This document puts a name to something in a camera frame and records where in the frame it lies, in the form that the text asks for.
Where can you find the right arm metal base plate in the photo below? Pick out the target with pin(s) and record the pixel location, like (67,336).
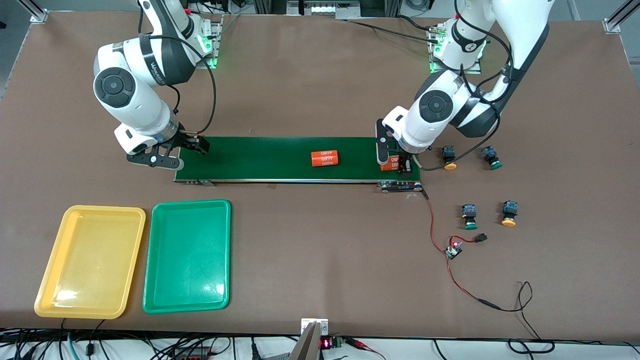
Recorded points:
(219,35)

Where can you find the grey camera mount bar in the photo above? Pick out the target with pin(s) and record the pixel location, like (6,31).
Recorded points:
(310,345)

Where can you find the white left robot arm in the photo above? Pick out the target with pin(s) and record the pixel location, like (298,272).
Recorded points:
(437,107)

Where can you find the yellow plastic tray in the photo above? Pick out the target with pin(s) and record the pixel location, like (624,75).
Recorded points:
(90,270)

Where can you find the black red power strip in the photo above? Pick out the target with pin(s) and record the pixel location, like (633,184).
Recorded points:
(192,354)

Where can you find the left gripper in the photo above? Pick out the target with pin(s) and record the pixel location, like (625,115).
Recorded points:
(409,161)

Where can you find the black connector plug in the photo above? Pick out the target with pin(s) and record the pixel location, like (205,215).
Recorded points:
(481,238)

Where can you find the aluminium frame post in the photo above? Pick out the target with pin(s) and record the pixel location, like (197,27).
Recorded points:
(612,24)
(39,16)

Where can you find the orange cylinder white print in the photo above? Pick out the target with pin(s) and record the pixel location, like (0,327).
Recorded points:
(390,164)
(325,158)

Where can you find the small controller circuit board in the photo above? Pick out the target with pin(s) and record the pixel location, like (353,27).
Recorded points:
(454,251)

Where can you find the red clip lead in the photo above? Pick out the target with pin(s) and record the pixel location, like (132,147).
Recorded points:
(356,343)

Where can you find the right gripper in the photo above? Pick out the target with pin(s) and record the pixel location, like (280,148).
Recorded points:
(185,141)

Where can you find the silver control box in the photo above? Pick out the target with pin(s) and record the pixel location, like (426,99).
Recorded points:
(325,10)

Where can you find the green plastic tray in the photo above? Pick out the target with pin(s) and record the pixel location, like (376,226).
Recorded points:
(187,260)

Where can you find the red digit display module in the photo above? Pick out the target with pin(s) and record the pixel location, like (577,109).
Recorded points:
(326,343)

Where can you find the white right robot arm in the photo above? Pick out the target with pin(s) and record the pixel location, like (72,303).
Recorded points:
(120,90)

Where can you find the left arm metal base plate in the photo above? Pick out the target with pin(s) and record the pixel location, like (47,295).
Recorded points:
(432,56)

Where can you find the green cap push button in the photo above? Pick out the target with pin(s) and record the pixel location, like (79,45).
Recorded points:
(470,215)
(492,160)

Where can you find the green conveyor belt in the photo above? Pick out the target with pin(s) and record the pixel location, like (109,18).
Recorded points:
(260,160)

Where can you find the yellow cap push button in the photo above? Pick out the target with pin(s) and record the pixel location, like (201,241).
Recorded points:
(509,210)
(448,152)

